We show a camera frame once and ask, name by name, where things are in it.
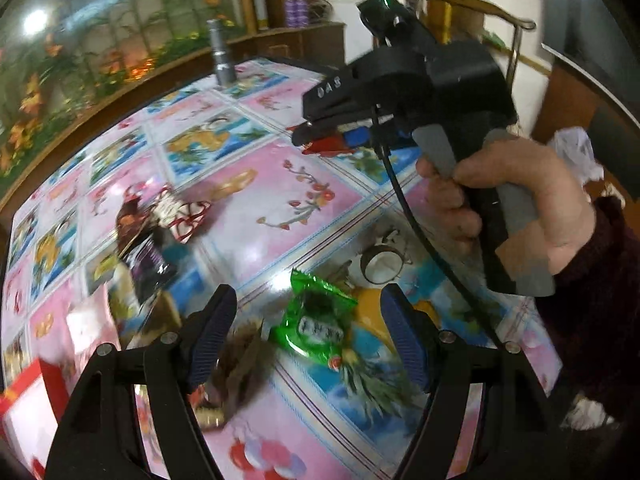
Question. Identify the dark purple plum snack packet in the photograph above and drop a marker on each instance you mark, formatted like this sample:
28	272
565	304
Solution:
148	268

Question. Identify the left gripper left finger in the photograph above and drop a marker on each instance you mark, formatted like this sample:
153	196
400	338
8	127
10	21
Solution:
209	333

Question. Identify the brown gold snack packet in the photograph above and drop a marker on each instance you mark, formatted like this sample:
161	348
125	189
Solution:
233	379

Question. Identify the purple spray bottles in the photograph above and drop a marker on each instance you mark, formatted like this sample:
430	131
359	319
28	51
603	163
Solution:
296	13

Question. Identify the brown red snack packet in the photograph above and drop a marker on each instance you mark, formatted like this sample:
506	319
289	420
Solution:
135	222

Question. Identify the wooden chair back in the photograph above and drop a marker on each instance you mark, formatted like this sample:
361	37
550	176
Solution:
451	20

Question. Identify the person's right hand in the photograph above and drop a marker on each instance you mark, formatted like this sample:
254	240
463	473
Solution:
548	216

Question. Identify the colourful fruit pattern tablecloth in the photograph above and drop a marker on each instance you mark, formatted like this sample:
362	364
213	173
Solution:
274	210

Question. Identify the silver metal flashlight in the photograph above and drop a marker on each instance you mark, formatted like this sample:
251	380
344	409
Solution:
223	64

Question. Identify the red white patterned snack packet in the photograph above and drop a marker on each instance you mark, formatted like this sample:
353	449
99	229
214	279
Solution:
178	216

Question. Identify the red white storage box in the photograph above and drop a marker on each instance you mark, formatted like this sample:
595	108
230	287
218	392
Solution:
30	411

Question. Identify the green snack packet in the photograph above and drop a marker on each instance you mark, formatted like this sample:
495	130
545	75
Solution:
315	321

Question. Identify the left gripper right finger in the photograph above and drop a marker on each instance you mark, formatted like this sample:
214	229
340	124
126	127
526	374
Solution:
413	333

